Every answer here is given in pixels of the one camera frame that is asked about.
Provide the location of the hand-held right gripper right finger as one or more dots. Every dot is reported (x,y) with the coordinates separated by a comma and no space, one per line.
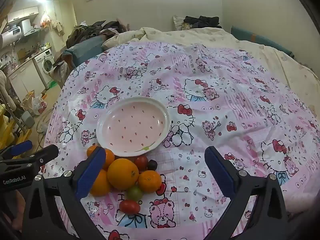
(220,172)

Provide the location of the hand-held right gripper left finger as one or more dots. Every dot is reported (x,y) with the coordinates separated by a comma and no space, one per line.
(90,172)

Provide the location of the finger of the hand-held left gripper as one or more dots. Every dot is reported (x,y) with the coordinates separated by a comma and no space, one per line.
(21,147)
(47,152)

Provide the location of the small orange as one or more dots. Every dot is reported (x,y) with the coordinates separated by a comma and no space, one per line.
(150,181)
(101,183)

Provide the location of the medium orange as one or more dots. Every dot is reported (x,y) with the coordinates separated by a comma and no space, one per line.
(110,158)

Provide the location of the large orange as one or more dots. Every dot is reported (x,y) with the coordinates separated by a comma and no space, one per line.
(122,175)

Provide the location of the pink strawberry print plate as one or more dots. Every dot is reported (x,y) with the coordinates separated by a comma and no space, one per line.
(132,127)

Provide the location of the dark purple grape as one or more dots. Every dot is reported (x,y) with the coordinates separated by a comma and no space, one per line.
(152,165)

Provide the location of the yellow wooden rack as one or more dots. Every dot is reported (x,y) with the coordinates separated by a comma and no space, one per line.
(7,130)

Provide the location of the grey stool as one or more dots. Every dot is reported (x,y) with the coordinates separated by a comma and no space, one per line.
(27,118)

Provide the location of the white plastic bag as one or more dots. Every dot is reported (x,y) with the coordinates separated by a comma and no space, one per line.
(38,103)

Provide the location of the green cherry tomato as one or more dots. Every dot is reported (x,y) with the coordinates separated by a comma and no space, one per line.
(135,193)

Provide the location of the red cherry tomato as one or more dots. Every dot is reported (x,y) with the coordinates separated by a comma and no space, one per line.
(129,206)
(141,161)

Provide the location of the green dustpan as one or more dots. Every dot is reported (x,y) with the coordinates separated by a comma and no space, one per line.
(53,85)

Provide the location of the white kitchen counter cabinet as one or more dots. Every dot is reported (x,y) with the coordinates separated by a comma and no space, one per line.
(22,77)

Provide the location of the pink cartoon printed bed sheet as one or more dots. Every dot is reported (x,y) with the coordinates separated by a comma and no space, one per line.
(225,92)

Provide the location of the white washing machine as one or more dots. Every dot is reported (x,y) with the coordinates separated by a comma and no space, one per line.
(46,62)

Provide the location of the white water heater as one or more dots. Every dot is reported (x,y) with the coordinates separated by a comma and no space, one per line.
(12,33)

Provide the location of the range hood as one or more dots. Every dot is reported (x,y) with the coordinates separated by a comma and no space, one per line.
(31,31)

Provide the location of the hanging beige cloth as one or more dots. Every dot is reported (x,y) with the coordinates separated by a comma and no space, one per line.
(57,26)

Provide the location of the pile of clothes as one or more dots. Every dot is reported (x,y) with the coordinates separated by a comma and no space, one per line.
(87,31)

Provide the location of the orange plastic bag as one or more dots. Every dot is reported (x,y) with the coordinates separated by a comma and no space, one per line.
(45,20)

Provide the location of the teal mattress edge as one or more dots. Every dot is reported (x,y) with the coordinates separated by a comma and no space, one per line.
(262,40)

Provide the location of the dark folded clothes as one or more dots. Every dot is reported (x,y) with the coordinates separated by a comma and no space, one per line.
(202,22)

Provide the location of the printed pillow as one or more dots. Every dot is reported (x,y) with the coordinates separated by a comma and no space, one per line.
(179,23)

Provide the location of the white wall cabinets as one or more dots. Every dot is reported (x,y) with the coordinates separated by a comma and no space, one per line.
(22,13)

